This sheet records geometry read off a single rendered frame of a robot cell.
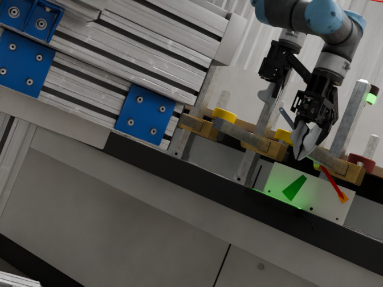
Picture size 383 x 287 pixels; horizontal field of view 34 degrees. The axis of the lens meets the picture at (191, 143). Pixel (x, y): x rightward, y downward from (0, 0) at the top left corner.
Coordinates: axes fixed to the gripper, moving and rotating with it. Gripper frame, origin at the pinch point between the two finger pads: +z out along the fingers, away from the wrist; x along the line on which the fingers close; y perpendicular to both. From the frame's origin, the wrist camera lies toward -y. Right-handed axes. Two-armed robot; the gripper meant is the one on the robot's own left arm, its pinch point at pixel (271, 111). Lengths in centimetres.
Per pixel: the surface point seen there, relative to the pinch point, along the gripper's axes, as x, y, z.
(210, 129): -12.4, 17.8, 10.8
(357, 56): -802, 20, -212
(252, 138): 5.6, 1.2, 9.7
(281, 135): -13.7, -4.0, 4.4
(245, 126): -27.2, 9.9, 4.9
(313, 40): -841, 98, -224
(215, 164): -35.9, 16.7, 20.7
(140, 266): -41, 29, 66
